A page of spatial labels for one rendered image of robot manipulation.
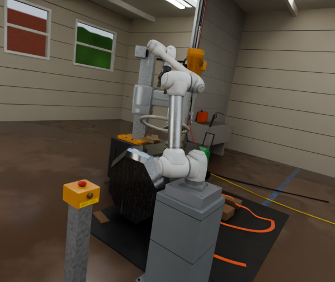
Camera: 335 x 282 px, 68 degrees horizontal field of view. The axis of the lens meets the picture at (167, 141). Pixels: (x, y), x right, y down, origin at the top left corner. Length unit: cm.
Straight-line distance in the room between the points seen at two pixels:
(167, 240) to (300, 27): 674
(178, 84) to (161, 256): 130
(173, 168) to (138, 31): 912
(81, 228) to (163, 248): 91
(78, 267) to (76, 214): 29
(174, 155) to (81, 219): 77
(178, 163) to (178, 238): 56
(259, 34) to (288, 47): 91
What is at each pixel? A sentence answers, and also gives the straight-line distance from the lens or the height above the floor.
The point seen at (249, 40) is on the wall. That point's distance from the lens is 806.
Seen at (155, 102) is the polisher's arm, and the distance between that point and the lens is 360.
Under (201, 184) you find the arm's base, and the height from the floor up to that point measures 92.
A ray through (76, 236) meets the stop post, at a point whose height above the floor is 85.
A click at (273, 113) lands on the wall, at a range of 757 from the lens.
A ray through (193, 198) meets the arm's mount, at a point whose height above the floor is 86.
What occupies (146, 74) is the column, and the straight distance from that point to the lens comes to 363.
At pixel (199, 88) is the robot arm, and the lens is 182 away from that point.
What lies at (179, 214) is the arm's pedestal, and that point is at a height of 71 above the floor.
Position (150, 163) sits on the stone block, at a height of 80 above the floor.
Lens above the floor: 158
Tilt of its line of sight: 12 degrees down
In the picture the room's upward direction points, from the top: 8 degrees clockwise
